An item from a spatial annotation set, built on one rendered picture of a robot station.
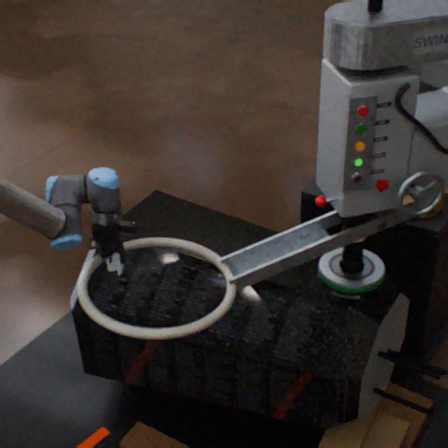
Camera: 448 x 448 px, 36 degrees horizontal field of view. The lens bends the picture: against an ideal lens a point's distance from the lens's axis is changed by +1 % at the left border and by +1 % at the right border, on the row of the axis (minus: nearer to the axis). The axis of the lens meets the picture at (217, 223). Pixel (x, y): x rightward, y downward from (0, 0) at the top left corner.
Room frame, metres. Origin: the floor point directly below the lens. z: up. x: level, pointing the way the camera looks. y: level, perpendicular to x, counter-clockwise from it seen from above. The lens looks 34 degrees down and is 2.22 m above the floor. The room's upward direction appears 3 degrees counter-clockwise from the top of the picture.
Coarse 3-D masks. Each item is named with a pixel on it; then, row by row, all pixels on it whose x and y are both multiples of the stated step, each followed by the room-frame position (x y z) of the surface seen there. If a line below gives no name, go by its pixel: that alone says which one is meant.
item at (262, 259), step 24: (336, 216) 1.83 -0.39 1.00; (384, 216) 1.74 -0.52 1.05; (408, 216) 1.76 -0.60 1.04; (264, 240) 1.78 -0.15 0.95; (288, 240) 1.79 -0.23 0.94; (312, 240) 1.78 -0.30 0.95; (336, 240) 1.71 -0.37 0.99; (240, 264) 1.75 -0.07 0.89; (264, 264) 1.67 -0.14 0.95; (288, 264) 1.68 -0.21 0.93; (240, 288) 1.64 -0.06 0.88
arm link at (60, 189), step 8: (56, 176) 1.80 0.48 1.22; (64, 176) 1.80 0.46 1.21; (72, 176) 1.80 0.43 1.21; (80, 176) 1.81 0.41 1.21; (48, 184) 1.77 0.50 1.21; (56, 184) 1.77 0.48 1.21; (64, 184) 1.77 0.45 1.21; (72, 184) 1.77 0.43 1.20; (80, 184) 1.77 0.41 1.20; (48, 192) 1.75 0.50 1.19; (56, 192) 1.75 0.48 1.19; (64, 192) 1.75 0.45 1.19; (72, 192) 1.76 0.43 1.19; (80, 192) 1.76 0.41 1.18; (48, 200) 1.74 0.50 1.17; (56, 200) 1.73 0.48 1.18; (64, 200) 1.72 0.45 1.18; (72, 200) 1.73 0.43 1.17; (80, 200) 1.76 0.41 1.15
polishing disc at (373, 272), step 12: (336, 252) 1.87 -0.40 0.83; (324, 264) 1.80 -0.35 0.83; (336, 264) 1.80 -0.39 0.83; (372, 264) 1.79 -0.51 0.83; (324, 276) 1.74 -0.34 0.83; (336, 276) 1.74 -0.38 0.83; (348, 276) 1.73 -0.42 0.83; (360, 276) 1.73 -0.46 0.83; (372, 276) 1.73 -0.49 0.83; (348, 288) 1.69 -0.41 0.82; (360, 288) 1.68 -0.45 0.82
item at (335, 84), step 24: (336, 72) 1.76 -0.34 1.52; (360, 72) 1.74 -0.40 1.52; (384, 72) 1.73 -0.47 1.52; (408, 72) 1.72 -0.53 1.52; (336, 96) 1.75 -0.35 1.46; (384, 96) 1.68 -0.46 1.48; (408, 96) 1.70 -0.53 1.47; (336, 120) 1.74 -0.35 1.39; (408, 120) 1.70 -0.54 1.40; (336, 144) 1.73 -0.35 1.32; (384, 144) 1.68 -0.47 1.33; (408, 144) 1.70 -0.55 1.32; (336, 168) 1.72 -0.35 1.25; (384, 168) 1.69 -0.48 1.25; (336, 192) 1.71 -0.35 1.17; (360, 192) 1.67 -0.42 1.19; (384, 192) 1.69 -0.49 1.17
